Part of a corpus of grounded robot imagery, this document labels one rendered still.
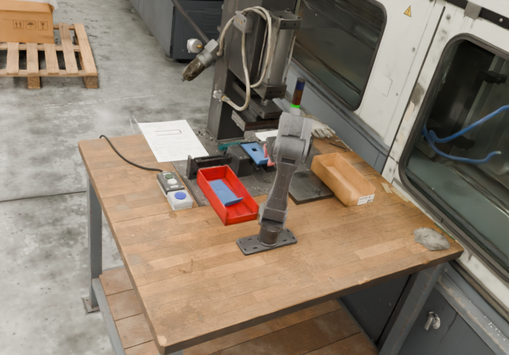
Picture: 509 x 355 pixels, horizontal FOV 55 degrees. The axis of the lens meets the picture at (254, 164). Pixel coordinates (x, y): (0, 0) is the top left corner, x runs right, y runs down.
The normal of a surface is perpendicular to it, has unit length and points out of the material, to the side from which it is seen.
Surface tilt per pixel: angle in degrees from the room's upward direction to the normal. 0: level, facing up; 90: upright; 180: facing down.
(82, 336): 0
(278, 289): 0
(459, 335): 90
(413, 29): 90
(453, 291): 33
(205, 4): 90
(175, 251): 0
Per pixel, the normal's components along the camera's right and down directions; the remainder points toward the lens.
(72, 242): 0.17, -0.83
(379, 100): -0.90, 0.10
